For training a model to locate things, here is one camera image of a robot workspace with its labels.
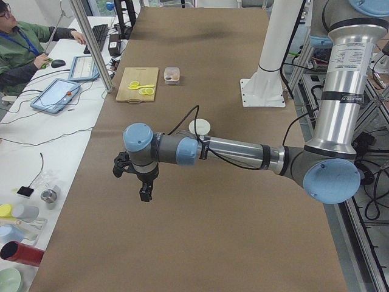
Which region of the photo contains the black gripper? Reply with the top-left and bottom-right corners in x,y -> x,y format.
136,169 -> 159,202

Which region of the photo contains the clear plastic egg box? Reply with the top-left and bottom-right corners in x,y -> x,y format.
164,67 -> 181,85

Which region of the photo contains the small black box device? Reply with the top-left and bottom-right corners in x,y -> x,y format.
108,33 -> 121,57

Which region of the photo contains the person's hand at keyboard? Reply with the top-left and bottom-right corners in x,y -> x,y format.
71,30 -> 86,45

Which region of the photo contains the white ceramic bowl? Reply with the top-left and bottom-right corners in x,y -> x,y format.
188,119 -> 211,136

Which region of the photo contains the lemon slice single front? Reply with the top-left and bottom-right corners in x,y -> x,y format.
144,88 -> 155,95

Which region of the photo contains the yellow plastic knife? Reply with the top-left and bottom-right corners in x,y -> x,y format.
128,84 -> 155,90

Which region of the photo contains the bamboo cutting board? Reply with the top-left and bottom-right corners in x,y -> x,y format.
115,67 -> 159,103

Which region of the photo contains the grey cup lying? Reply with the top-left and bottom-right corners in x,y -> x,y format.
12,204 -> 40,222

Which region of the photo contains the blue teach pendant near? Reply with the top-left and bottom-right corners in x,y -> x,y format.
30,78 -> 81,114

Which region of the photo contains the blue teach pendant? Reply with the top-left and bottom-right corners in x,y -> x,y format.
30,78 -> 81,114
68,55 -> 99,82

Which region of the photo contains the blue teach pendant far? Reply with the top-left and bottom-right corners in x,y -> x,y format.
68,55 -> 99,82

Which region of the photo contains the yellow cup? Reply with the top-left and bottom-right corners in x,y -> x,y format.
0,204 -> 13,218

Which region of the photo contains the red fire extinguisher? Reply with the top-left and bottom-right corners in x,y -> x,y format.
1,241 -> 45,267

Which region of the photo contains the black computer mouse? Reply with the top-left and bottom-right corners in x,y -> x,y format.
50,59 -> 66,68

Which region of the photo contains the black computer keyboard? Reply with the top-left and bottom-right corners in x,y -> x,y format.
92,24 -> 109,52

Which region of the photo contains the black monitor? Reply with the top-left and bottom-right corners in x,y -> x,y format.
114,0 -> 137,40

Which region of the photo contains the seated person green jacket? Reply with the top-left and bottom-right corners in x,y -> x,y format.
1,1 -> 75,96

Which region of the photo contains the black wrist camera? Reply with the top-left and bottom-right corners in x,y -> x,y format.
112,151 -> 136,178

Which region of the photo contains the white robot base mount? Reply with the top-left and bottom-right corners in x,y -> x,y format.
240,0 -> 304,108

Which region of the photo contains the aluminium frame post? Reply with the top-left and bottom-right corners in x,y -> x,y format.
69,0 -> 114,93

